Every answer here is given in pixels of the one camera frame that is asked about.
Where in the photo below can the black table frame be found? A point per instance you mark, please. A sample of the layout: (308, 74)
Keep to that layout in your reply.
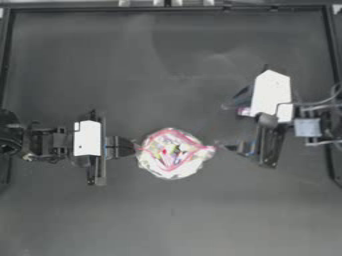
(88, 8)

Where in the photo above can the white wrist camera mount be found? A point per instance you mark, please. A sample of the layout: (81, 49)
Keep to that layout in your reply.
(271, 93)
(87, 138)

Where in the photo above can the clear bag with pink zip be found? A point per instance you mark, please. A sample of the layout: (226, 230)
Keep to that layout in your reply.
(173, 153)

